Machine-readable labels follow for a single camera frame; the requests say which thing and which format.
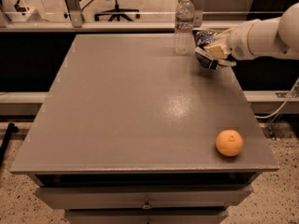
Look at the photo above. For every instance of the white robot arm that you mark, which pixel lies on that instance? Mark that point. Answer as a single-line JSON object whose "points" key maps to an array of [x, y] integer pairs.
{"points": [[277, 38]]}

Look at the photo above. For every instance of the metal frame post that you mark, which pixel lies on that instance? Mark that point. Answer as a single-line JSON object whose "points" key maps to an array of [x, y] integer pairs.
{"points": [[75, 13]]}

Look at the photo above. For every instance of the orange fruit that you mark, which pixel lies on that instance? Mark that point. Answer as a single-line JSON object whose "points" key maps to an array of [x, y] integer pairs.
{"points": [[229, 143]]}

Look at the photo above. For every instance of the grey cabinet drawer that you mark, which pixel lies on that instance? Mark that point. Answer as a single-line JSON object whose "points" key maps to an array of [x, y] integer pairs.
{"points": [[161, 216], [143, 197]]}

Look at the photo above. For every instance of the clear plastic water bottle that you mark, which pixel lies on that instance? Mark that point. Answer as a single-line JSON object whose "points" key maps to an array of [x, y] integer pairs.
{"points": [[183, 26]]}

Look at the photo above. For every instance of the white box on floor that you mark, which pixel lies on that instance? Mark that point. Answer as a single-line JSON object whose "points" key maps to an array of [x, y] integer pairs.
{"points": [[26, 14]]}

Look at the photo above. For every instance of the grey cabinet lower drawer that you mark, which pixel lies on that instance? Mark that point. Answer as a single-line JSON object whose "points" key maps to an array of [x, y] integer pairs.
{"points": [[161, 216]]}

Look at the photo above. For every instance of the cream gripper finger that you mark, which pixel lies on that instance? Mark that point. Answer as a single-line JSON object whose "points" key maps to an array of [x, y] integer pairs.
{"points": [[219, 50], [224, 34]]}

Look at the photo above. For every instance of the black pole on floor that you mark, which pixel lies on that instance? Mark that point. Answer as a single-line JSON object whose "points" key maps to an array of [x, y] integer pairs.
{"points": [[11, 129]]}

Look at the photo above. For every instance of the blue potato chip bag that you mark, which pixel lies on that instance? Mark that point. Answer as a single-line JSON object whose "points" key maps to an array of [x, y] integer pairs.
{"points": [[205, 37]]}

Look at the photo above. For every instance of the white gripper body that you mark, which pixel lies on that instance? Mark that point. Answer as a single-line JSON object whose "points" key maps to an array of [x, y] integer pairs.
{"points": [[239, 45]]}

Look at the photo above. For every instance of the grey cabinet upper drawer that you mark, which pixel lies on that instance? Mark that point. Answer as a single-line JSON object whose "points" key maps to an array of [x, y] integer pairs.
{"points": [[143, 197]]}

